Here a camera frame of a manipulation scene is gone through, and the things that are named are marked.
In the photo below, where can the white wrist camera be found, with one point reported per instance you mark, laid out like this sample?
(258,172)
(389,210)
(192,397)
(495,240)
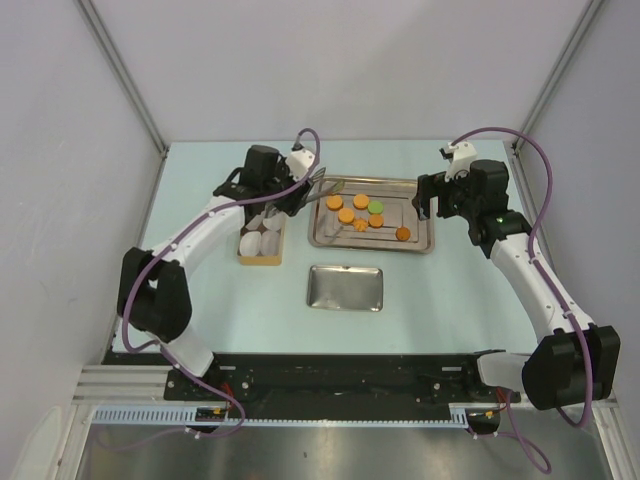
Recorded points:
(460,156)
(299,161)

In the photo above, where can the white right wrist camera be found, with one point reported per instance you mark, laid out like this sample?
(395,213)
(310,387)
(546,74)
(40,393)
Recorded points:
(460,156)

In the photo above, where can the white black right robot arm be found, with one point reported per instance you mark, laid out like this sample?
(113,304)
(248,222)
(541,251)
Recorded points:
(575,359)

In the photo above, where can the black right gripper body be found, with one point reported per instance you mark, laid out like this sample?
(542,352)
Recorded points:
(457,188)

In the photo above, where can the steel tongs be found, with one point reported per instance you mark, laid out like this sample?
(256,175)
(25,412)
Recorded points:
(318,191)

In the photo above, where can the large steel baking tray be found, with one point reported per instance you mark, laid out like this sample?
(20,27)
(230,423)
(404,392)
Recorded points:
(368,214)

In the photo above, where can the orange chocolate chip cookie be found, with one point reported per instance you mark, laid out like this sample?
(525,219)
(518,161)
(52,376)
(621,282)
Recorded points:
(403,234)

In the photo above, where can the gold cookie tin box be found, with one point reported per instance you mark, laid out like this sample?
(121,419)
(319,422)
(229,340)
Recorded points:
(262,260)

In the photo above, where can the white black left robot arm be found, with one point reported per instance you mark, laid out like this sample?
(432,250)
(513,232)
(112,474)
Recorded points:
(153,294)

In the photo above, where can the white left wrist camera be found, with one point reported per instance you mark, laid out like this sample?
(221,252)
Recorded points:
(299,161)

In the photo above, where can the white paper cupcake liner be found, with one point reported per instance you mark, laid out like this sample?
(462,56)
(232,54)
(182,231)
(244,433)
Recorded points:
(250,243)
(270,243)
(256,224)
(275,222)

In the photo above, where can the aluminium frame post left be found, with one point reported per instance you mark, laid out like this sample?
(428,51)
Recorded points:
(105,42)

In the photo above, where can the small steel tin lid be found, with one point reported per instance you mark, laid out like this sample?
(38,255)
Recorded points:
(345,288)

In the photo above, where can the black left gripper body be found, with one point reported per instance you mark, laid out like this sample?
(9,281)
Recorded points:
(291,203)

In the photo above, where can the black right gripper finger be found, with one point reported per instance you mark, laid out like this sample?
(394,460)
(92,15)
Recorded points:
(443,205)
(422,204)

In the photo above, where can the aluminium frame post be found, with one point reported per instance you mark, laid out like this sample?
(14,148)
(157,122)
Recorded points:
(105,42)
(578,35)

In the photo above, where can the green sandwich cookie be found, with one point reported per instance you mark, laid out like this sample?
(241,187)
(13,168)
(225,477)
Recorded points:
(375,207)

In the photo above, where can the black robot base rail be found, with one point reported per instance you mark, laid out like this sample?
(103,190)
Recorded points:
(342,387)

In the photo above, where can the orange swirl flower cookie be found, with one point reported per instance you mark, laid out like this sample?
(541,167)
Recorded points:
(360,225)

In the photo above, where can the aluminium frame post right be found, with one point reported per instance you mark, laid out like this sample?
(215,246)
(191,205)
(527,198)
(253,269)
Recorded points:
(578,35)

